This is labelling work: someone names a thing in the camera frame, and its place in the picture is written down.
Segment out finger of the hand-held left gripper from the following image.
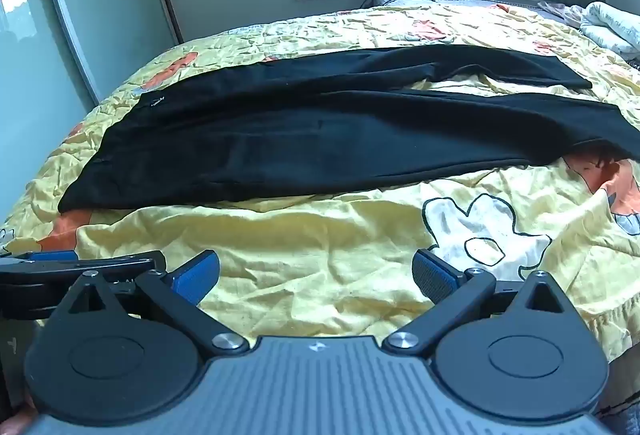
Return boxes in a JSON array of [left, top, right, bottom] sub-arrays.
[[0, 251, 168, 287]]

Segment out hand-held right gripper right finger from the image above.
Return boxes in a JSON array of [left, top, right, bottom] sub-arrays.
[[382, 248, 577, 359]]

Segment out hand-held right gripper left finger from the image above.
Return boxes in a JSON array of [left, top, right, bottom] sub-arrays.
[[54, 249, 251, 359]]

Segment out black pants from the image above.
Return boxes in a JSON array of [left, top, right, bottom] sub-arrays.
[[57, 44, 640, 214]]

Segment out yellow printed blanket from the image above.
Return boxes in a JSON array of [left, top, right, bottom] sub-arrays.
[[0, 0, 640, 366]]

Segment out pink cloth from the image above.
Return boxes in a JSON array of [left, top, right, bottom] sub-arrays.
[[537, 1, 585, 24]]

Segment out white crumpled quilt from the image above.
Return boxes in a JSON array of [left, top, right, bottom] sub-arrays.
[[579, 1, 640, 62]]

